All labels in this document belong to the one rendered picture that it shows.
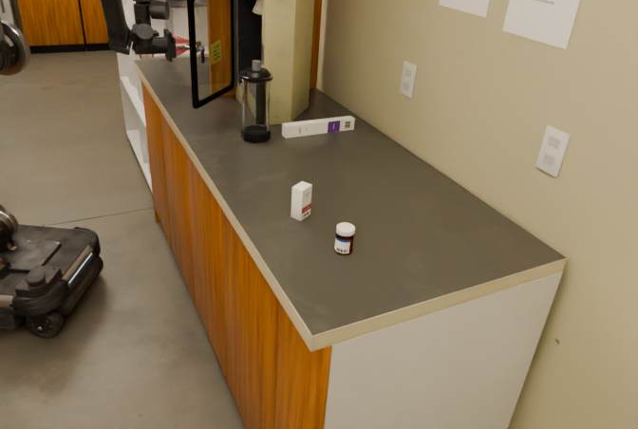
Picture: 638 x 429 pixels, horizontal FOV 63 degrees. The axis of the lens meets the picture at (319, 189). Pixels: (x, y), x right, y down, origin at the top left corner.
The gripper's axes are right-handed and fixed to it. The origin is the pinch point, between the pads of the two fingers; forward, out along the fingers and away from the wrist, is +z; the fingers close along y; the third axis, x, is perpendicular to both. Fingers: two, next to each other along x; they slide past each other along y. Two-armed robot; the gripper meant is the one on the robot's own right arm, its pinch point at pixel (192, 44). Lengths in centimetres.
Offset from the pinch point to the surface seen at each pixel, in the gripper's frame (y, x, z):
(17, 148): -120, 213, -79
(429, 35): 13, -53, 63
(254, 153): -26.1, -41.6, 9.1
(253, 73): -2.3, -32.7, 11.7
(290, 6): 16.3, -20.0, 29.2
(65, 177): -120, 154, -51
